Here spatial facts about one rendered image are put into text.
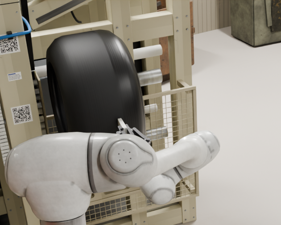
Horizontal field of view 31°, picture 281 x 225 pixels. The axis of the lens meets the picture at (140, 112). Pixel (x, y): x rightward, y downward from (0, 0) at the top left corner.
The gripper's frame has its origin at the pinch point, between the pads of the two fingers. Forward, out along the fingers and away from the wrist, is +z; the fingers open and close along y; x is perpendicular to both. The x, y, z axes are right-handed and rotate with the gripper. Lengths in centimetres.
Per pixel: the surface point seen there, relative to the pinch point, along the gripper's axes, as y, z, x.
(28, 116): 31.3, 23.8, 2.4
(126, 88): -5.1, 8.4, -10.6
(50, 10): 11, 67, -23
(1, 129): 42.6, 24.4, 6.2
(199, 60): -193, 328, 168
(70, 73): 14.2, 16.6, -17.0
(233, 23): -265, 381, 155
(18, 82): 32.6, 26.0, -12.2
